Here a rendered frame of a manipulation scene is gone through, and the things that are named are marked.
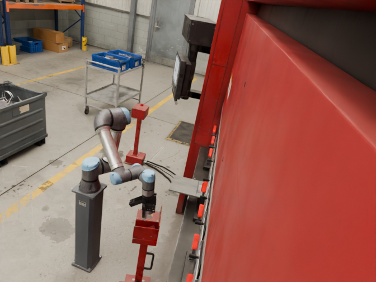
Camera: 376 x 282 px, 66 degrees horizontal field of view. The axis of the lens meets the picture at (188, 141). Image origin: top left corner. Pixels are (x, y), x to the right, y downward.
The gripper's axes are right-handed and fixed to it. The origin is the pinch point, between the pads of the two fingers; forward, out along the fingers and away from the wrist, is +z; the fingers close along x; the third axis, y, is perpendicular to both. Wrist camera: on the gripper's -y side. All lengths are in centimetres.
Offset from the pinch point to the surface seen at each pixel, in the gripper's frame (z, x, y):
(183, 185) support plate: -14.4, 18.7, 23.6
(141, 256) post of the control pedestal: 37.1, 2.5, -0.9
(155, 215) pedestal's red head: 6.2, 10.4, 6.6
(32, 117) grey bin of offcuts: 24, 186, -160
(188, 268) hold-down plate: -4.4, -38.3, 28.2
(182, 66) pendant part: -71, 118, 17
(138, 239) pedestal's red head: 13.2, -4.7, -2.3
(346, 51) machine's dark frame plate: -124, -95, 40
